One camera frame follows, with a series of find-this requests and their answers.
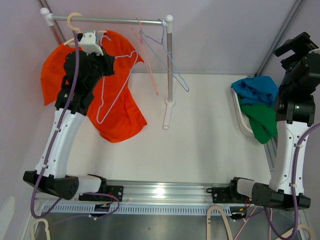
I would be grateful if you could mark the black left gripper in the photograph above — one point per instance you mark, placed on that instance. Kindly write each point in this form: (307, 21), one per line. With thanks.
(108, 61)

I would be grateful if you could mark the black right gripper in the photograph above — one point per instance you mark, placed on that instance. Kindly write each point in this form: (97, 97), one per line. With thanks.
(301, 44)

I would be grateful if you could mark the blue t shirt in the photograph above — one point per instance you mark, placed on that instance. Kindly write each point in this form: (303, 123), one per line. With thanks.
(256, 90)

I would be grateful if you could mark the pink wire hanger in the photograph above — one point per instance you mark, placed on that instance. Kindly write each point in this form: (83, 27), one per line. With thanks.
(146, 58)

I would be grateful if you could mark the green t shirt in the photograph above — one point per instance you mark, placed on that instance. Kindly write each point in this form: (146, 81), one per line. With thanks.
(262, 120)

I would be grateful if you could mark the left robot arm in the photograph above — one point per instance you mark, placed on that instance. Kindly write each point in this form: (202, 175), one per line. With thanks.
(50, 174)

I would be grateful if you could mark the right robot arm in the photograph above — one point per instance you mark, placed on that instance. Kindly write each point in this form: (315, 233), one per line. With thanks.
(294, 114)

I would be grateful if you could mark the orange t shirt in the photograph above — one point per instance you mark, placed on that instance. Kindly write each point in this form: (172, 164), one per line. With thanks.
(51, 78)

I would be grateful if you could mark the cream plastic hanger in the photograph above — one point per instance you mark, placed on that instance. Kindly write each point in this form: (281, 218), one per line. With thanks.
(76, 29)

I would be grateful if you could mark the cream hanger bottom middle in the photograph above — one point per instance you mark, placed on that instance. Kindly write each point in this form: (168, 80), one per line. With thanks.
(223, 222)

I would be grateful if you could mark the white clothes rack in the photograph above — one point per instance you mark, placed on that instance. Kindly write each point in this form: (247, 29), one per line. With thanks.
(167, 25)

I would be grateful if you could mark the white perforated basket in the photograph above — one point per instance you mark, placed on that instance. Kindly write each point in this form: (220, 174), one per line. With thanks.
(242, 119)

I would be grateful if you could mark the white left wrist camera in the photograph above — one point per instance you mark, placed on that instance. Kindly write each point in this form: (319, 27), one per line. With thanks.
(88, 41)

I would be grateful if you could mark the aluminium mounting rail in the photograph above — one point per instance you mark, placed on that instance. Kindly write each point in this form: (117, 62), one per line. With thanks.
(148, 198)

